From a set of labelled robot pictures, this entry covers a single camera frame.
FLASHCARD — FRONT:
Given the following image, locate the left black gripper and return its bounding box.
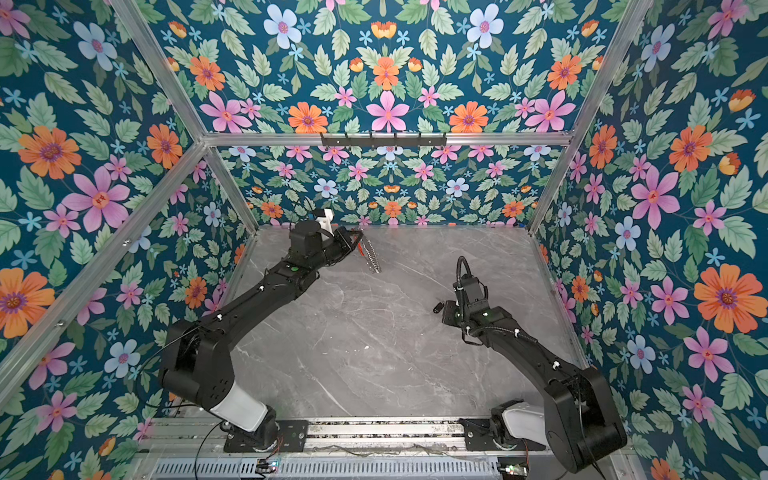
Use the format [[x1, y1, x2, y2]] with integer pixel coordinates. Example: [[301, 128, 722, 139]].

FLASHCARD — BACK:
[[306, 224, 362, 270]]

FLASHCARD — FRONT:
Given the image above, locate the red handled key ring organizer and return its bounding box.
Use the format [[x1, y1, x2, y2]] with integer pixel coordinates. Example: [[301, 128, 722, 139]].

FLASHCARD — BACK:
[[358, 235, 381, 274]]

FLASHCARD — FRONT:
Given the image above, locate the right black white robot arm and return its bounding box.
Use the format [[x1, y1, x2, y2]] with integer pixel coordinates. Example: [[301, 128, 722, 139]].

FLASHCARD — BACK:
[[434, 256, 628, 473]]

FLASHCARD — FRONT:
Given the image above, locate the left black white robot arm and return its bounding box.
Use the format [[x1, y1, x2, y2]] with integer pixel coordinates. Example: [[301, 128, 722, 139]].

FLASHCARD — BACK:
[[158, 220, 365, 451]]

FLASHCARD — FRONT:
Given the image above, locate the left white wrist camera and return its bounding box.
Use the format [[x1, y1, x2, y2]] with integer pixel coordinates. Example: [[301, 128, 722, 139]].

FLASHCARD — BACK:
[[312, 208, 334, 237]]

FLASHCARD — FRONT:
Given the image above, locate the grey wall hook rack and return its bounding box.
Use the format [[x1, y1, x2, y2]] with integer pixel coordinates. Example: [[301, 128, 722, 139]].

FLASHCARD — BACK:
[[320, 133, 448, 148]]

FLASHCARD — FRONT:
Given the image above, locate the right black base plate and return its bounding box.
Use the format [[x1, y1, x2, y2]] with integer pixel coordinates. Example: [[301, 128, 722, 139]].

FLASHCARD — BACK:
[[458, 418, 547, 453]]

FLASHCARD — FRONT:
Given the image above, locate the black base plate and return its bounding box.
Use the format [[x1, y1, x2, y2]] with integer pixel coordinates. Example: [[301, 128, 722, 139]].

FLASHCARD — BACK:
[[458, 418, 547, 453], [223, 419, 309, 454]]

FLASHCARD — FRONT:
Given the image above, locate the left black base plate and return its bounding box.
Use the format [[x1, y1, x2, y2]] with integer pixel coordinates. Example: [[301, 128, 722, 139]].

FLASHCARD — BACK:
[[223, 419, 309, 454]]

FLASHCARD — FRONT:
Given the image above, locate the white vented cable duct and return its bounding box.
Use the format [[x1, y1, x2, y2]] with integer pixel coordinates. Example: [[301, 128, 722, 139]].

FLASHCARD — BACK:
[[146, 457, 501, 479]]

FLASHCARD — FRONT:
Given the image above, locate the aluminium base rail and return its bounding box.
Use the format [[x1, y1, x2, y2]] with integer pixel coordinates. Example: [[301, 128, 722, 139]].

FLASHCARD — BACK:
[[138, 416, 553, 458]]

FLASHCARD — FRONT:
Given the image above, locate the aluminium cage frame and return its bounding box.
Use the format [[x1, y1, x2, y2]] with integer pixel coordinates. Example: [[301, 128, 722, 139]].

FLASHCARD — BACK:
[[0, 0, 655, 415]]

